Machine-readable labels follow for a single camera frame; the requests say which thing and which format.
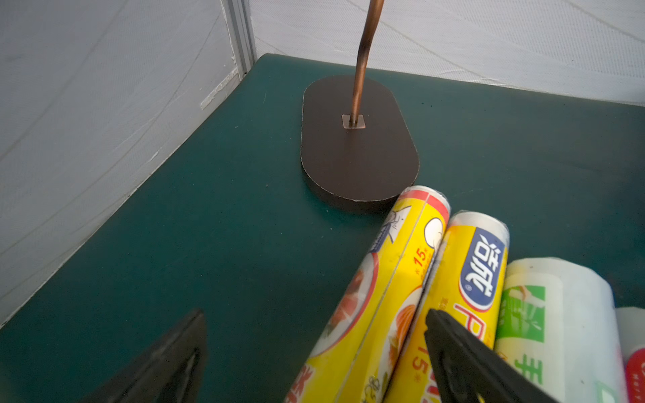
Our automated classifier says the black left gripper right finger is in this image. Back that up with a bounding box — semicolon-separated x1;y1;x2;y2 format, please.
424;309;554;402

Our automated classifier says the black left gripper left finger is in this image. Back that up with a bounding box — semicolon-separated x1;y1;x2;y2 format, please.
82;309;208;402

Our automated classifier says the white green wrap roll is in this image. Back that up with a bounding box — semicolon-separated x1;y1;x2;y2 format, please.
494;258;628;402

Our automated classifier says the white red wrap roll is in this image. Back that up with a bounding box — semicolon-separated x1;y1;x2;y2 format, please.
616;307;645;403

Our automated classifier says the yellow wrap roll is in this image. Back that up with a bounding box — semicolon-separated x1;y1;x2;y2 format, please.
285;186;450;402
384;211;510;402

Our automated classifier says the yellow wrap roll far left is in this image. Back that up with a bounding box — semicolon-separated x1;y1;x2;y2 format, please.
285;186;450;402

